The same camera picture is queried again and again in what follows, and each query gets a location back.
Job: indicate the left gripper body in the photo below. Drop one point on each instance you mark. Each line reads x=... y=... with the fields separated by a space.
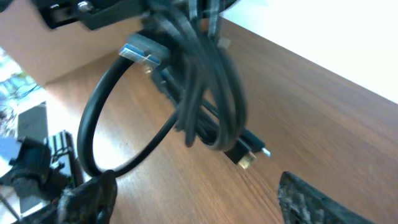
x=95 y=14

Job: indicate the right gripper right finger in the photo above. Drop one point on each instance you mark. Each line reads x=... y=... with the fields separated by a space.
x=302 y=203

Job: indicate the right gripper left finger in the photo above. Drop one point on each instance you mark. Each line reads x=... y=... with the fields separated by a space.
x=91 y=202

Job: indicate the brown cardboard box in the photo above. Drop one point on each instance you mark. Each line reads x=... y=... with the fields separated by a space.
x=47 y=54

